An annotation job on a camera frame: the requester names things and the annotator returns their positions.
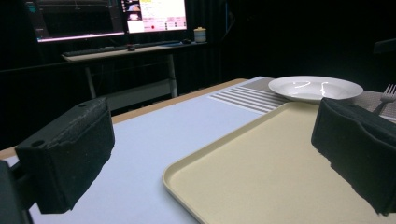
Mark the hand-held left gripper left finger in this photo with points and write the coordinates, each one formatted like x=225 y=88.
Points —
x=67 y=161

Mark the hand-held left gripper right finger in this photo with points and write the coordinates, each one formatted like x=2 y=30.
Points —
x=358 y=143

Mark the silver fork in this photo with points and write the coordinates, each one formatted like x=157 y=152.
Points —
x=387 y=98

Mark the white plate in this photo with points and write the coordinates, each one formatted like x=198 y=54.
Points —
x=314 y=88

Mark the beige plastic tray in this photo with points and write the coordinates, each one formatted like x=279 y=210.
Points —
x=267 y=174

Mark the white desk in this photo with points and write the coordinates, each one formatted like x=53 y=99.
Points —
x=130 y=77

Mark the grey striped placemat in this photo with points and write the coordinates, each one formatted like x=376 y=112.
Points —
x=249 y=96

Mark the black keyboard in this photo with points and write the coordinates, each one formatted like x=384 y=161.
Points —
x=106 y=49

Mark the black computer mouse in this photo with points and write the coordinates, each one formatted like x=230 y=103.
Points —
x=131 y=48

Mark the dark computer monitor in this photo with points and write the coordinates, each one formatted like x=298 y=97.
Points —
x=77 y=18

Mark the bright computer monitor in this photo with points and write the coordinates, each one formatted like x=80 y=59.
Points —
x=155 y=15

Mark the white lidded cup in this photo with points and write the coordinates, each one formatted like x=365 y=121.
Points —
x=200 y=34

